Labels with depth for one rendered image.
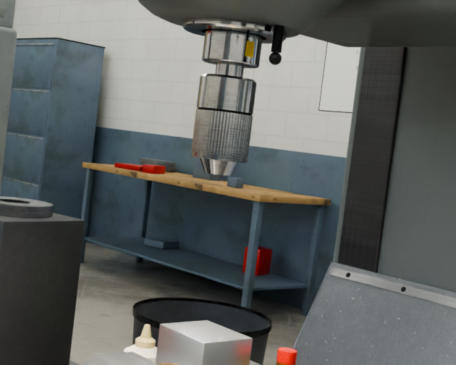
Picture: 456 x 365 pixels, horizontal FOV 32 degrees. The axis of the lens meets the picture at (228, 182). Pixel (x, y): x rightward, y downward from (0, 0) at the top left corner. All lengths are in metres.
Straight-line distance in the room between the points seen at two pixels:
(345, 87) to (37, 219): 5.16
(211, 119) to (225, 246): 6.11
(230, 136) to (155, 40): 7.11
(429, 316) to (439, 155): 0.19
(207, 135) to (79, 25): 8.26
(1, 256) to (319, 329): 0.40
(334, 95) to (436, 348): 5.17
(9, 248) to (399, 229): 0.46
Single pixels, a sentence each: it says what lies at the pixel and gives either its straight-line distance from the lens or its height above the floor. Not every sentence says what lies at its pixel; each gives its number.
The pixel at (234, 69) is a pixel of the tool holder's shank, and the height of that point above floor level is 1.28.
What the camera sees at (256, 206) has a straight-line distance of 5.37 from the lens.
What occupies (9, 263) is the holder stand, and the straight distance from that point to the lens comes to 0.88.
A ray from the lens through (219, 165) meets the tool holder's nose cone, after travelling 0.64.
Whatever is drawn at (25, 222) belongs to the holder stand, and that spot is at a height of 1.10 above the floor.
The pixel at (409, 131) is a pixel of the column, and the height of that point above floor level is 1.26.
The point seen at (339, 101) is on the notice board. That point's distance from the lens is 6.00.
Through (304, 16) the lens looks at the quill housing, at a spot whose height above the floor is 1.32.
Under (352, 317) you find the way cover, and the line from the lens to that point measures 0.99.
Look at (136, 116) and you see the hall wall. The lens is 7.82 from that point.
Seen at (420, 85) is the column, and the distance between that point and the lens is 0.98.
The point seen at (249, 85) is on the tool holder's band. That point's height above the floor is 1.26.
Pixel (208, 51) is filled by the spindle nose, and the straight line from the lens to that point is 0.64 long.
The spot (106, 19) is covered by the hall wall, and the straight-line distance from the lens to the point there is 8.47.
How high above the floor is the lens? 1.22
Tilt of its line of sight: 3 degrees down
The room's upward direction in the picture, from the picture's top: 7 degrees clockwise
